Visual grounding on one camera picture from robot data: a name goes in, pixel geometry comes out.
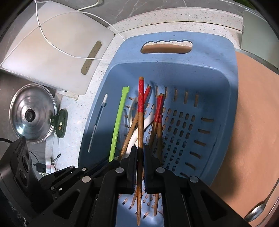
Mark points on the white cutting board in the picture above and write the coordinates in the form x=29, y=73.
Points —
x=54, y=45

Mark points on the blue plastic drain basket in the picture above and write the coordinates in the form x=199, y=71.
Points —
x=197, y=73

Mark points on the green lid holder clip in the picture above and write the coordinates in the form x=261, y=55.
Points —
x=59, y=122

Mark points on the steel pot lid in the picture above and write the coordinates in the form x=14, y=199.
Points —
x=30, y=113

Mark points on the metal spoon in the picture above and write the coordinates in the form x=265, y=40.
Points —
x=256, y=211

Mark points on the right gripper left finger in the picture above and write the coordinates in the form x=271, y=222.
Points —
x=128, y=177

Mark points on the small black adapter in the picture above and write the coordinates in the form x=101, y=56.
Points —
x=40, y=167

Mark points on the green plastic spoon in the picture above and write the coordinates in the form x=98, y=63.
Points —
x=125, y=91

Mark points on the red wooden chopstick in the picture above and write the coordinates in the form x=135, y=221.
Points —
x=160, y=99

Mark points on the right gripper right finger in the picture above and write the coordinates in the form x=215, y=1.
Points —
x=151, y=178

